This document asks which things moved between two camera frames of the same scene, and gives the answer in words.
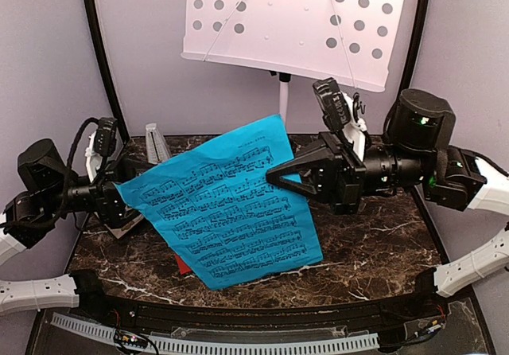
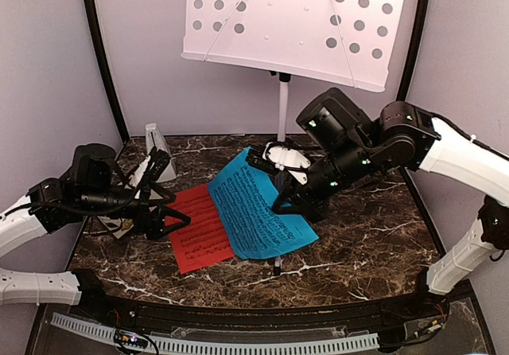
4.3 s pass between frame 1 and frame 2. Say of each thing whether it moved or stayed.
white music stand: stayed
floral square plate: stayed
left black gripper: moved
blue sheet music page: moved
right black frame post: stayed
